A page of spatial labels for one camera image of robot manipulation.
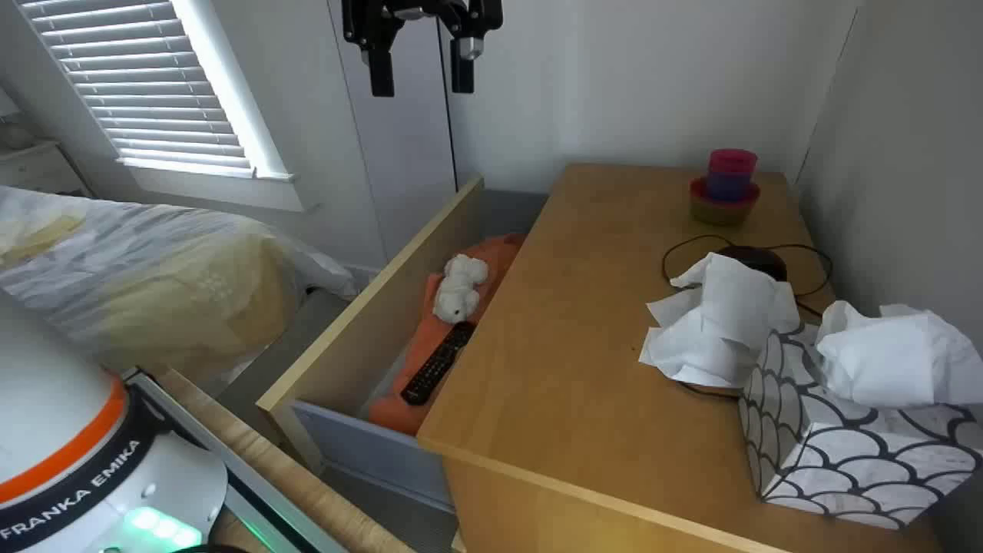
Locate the orange cloth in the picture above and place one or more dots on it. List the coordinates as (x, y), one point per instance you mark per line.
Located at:
(434, 343)

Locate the blue plastic cup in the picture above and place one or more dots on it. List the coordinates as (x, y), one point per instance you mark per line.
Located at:
(729, 189)

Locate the wooden dresser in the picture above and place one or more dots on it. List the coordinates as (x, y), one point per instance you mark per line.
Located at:
(584, 356)

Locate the white tissue in box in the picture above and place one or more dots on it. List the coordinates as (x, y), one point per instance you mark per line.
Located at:
(896, 356)

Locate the pink plastic cup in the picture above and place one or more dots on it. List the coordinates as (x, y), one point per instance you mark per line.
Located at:
(733, 159)

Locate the green plastic bowl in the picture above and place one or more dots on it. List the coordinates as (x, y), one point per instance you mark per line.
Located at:
(723, 213)

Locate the white plush toy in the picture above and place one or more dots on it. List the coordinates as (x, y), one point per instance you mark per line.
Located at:
(459, 288)

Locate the black round device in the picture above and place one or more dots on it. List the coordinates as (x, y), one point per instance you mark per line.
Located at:
(761, 262)

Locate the open wooden drawer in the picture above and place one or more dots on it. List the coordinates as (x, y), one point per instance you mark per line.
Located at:
(358, 356)

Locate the yellowish pillow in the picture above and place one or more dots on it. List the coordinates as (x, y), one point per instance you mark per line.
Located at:
(204, 307)

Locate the scale-patterned tissue box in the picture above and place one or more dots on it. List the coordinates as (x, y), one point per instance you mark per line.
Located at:
(847, 456)

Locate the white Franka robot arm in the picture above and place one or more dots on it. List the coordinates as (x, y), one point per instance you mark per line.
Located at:
(70, 461)

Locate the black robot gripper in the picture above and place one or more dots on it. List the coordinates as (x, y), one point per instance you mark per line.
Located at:
(417, 13)

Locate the white window frame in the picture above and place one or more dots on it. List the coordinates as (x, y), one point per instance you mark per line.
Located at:
(247, 122)

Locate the large white board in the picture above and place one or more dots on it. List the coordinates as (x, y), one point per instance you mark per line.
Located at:
(403, 143)

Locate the red plastic bowl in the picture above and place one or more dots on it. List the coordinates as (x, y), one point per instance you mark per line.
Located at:
(699, 191)

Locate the black remote control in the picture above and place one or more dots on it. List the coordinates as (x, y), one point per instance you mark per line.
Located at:
(437, 363)

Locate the crumpled white tissue paper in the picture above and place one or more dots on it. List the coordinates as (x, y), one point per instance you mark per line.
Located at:
(733, 307)

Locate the white window blind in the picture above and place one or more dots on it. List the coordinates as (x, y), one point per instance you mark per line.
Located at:
(141, 79)

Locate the wooden robot mounting table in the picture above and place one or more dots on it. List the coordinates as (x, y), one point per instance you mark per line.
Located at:
(276, 471)

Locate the grey striped bed blanket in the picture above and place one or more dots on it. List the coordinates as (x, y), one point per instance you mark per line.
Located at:
(93, 256)

